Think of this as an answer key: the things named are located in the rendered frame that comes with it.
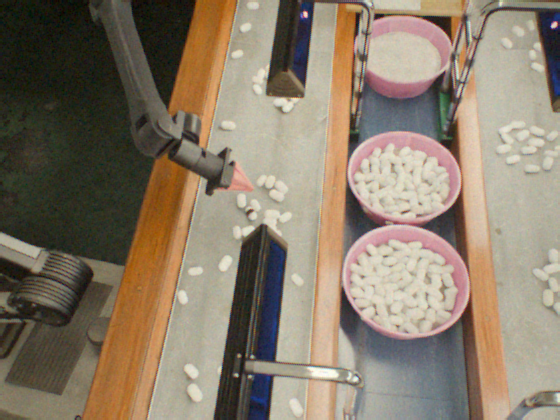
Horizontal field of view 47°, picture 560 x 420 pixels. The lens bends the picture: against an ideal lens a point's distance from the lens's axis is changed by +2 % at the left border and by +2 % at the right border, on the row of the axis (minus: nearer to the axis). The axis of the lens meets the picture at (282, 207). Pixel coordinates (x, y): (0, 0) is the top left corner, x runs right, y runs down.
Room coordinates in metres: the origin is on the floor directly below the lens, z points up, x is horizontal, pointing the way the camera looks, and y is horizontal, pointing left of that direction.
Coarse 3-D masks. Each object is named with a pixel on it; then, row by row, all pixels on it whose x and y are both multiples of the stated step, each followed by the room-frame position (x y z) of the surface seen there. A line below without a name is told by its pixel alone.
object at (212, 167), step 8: (208, 152) 0.86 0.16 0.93; (224, 152) 0.88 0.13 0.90; (200, 160) 0.83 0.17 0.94; (208, 160) 0.84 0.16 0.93; (216, 160) 0.84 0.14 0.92; (224, 160) 0.85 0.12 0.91; (200, 168) 0.82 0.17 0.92; (208, 168) 0.82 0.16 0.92; (216, 168) 0.83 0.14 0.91; (224, 168) 0.83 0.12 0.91; (200, 176) 0.82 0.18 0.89; (208, 176) 0.82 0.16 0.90; (216, 176) 0.82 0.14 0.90; (208, 184) 0.82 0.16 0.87; (216, 184) 0.80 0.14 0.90; (224, 184) 0.79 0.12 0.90; (208, 192) 0.79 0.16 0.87
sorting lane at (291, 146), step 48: (240, 0) 1.60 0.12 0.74; (240, 48) 1.39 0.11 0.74; (240, 96) 1.21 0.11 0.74; (240, 144) 1.04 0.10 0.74; (288, 144) 1.04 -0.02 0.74; (240, 192) 0.89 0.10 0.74; (288, 192) 0.88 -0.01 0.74; (192, 240) 0.75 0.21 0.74; (240, 240) 0.75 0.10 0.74; (288, 240) 0.75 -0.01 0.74; (192, 288) 0.63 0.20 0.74; (288, 288) 0.63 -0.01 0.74; (192, 336) 0.52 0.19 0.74; (288, 336) 0.52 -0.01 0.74; (288, 384) 0.42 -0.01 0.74
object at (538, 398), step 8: (536, 392) 0.28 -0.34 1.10; (544, 392) 0.28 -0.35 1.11; (552, 392) 0.28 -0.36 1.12; (528, 400) 0.27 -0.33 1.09; (536, 400) 0.27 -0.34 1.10; (544, 400) 0.27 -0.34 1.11; (552, 400) 0.27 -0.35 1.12; (520, 408) 0.27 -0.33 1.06; (528, 408) 0.27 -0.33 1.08; (536, 408) 0.26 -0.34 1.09; (544, 408) 0.26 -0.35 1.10; (512, 416) 0.27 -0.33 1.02; (520, 416) 0.27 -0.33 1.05; (528, 416) 0.26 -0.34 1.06
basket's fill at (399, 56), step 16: (400, 32) 1.46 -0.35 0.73; (384, 48) 1.39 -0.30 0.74; (400, 48) 1.39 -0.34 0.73; (416, 48) 1.39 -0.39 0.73; (432, 48) 1.39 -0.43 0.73; (368, 64) 1.33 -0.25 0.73; (384, 64) 1.32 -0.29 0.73; (400, 64) 1.32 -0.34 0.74; (416, 64) 1.32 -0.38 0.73; (432, 64) 1.32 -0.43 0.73; (400, 80) 1.27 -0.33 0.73
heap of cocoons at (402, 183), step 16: (368, 160) 0.98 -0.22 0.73; (384, 160) 0.97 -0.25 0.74; (400, 160) 0.97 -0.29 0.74; (416, 160) 0.98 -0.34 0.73; (432, 160) 0.97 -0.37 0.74; (368, 176) 0.93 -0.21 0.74; (384, 176) 0.92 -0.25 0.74; (400, 176) 0.92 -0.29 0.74; (416, 176) 0.92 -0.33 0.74; (432, 176) 0.92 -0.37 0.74; (448, 176) 0.92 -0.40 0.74; (368, 192) 0.89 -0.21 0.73; (384, 192) 0.88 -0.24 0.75; (400, 192) 0.88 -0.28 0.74; (416, 192) 0.89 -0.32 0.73; (432, 192) 0.89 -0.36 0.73; (448, 192) 0.88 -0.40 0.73; (384, 208) 0.84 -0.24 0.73; (400, 208) 0.83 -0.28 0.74; (416, 208) 0.83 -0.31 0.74; (432, 208) 0.84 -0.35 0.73
